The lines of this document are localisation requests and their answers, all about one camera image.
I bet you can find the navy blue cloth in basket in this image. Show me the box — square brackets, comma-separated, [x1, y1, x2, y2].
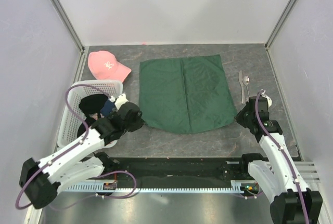
[100, 100, 115, 117]

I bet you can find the silver spoon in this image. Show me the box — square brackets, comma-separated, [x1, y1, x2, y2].
[242, 76, 250, 97]

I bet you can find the aluminium frame post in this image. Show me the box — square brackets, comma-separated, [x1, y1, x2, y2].
[50, 0, 85, 52]
[264, 0, 298, 50]

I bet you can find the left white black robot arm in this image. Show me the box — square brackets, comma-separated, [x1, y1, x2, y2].
[15, 99, 144, 209]

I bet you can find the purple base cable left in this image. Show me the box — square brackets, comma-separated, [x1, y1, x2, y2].
[48, 169, 138, 211]

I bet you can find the pink baseball cap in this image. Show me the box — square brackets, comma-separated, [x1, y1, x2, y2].
[87, 50, 132, 82]

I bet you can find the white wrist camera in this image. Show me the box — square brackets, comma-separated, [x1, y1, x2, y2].
[109, 93, 129, 110]
[260, 89, 272, 108]

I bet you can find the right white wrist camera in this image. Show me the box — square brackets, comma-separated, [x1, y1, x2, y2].
[260, 89, 272, 108]

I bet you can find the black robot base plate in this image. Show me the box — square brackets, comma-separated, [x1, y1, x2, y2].
[96, 153, 268, 180]

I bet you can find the right aluminium frame post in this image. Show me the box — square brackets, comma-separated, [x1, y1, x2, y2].
[264, 0, 298, 50]

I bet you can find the black cloth in basket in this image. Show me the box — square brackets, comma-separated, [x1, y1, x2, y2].
[77, 94, 108, 137]

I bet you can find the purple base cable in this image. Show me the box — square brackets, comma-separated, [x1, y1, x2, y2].
[234, 172, 266, 201]
[48, 169, 138, 211]

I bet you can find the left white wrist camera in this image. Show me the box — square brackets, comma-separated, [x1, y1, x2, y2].
[109, 93, 129, 110]

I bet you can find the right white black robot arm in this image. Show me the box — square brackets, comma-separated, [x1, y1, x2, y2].
[236, 93, 323, 223]

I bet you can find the left aluminium frame post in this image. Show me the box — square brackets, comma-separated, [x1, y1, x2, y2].
[50, 0, 85, 52]

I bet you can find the dark green cloth napkin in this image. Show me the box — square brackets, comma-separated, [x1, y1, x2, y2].
[139, 55, 237, 134]

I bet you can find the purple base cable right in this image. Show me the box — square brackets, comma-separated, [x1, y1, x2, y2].
[234, 172, 266, 201]

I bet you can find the light blue slotted cable duct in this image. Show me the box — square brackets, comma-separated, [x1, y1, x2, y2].
[65, 180, 259, 194]

